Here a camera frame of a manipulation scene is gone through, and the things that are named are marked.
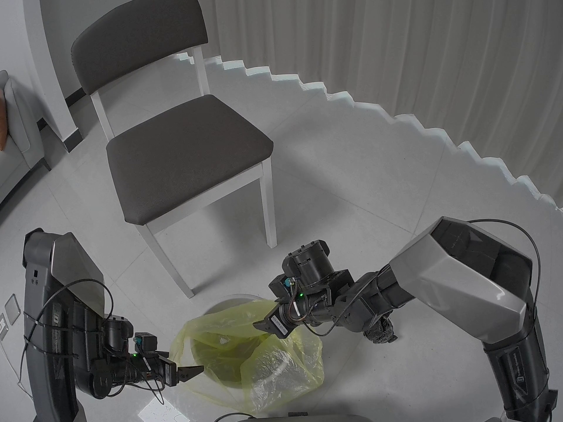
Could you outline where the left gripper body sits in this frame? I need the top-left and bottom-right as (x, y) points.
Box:
(140, 353), (179, 388)

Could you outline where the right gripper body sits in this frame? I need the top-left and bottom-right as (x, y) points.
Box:
(263, 295), (337, 339)

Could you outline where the yellow plastic bag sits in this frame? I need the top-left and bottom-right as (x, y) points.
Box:
(169, 299), (325, 413)

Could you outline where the black plastic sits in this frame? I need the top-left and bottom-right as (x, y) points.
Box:
(362, 314), (398, 347)

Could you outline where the white trash bin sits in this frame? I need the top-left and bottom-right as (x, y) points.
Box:
(194, 294), (291, 390)

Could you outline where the dark grey white-legged chair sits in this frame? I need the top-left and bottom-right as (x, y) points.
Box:
(70, 0), (278, 298)

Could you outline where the light grey sofa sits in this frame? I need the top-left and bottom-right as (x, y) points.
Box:
(0, 71), (51, 205)

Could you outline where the beige curtain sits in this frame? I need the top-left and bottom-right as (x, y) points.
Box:
(141, 0), (563, 212)

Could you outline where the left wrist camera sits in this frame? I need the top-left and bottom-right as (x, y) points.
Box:
(133, 332), (158, 355)

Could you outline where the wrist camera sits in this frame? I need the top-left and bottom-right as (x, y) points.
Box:
(268, 273), (302, 304)
(133, 332), (158, 355)

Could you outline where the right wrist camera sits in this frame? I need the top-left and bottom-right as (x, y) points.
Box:
(268, 273), (302, 304)

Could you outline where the black cable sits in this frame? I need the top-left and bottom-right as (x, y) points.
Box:
(468, 219), (542, 311)
(33, 279), (116, 337)

